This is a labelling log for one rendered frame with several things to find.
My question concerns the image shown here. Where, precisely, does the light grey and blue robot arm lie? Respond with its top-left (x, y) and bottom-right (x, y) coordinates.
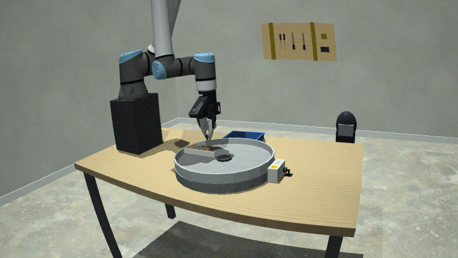
top-left (118, 0), bottom-right (217, 118)

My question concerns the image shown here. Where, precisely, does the blue open crate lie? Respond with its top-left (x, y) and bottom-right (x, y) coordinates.
top-left (223, 131), bottom-right (265, 142)

